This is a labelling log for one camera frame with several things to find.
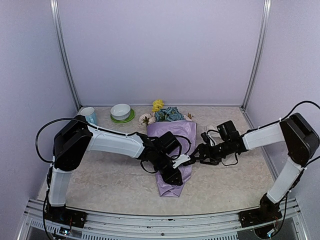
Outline purple wrapping paper sheet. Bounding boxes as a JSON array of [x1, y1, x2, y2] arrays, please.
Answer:
[[146, 120, 197, 198]]

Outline left aluminium corner post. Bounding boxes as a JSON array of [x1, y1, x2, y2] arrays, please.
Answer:
[[50, 0, 82, 110]]

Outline light blue mug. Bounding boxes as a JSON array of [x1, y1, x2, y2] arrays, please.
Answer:
[[79, 107, 98, 125]]

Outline aluminium front rail frame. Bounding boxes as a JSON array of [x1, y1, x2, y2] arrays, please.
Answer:
[[17, 196, 308, 240]]

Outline pink fake rose stems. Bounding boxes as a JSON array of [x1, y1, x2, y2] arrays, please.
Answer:
[[138, 112, 193, 127]]

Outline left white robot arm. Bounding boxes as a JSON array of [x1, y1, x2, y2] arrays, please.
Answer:
[[47, 115, 190, 223]]

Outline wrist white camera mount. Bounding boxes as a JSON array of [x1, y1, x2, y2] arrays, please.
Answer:
[[172, 154, 196, 169], [200, 132, 216, 147]]

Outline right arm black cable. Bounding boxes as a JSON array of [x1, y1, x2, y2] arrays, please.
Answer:
[[219, 100, 320, 168]]

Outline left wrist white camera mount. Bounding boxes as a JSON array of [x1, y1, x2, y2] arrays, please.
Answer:
[[172, 154, 196, 169]]

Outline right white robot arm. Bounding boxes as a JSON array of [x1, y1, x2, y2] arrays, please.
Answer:
[[190, 112, 320, 222]]

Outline blue fake flower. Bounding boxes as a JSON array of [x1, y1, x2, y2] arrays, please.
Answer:
[[155, 106, 185, 122]]

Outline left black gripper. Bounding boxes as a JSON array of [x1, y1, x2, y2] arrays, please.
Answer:
[[152, 152, 183, 186]]

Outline white ceramic bowl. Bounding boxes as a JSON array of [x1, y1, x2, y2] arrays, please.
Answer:
[[110, 103, 131, 121]]

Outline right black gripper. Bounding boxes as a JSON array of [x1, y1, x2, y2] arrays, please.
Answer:
[[190, 139, 232, 165]]

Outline yellow fake flower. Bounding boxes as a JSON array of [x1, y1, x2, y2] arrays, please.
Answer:
[[152, 99, 165, 113]]

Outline cream printed ribbon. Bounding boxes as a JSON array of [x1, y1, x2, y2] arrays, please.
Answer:
[[204, 125, 220, 147]]

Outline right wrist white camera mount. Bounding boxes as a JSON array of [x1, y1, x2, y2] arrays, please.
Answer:
[[200, 132, 216, 147]]

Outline green plate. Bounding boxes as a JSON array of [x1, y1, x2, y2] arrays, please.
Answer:
[[110, 109, 135, 124]]

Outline right aluminium corner post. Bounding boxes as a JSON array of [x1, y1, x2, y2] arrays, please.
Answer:
[[241, 0, 272, 112]]

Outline aluminium corner post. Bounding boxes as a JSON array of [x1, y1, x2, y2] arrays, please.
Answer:
[[50, 0, 82, 110], [241, 0, 272, 112]]

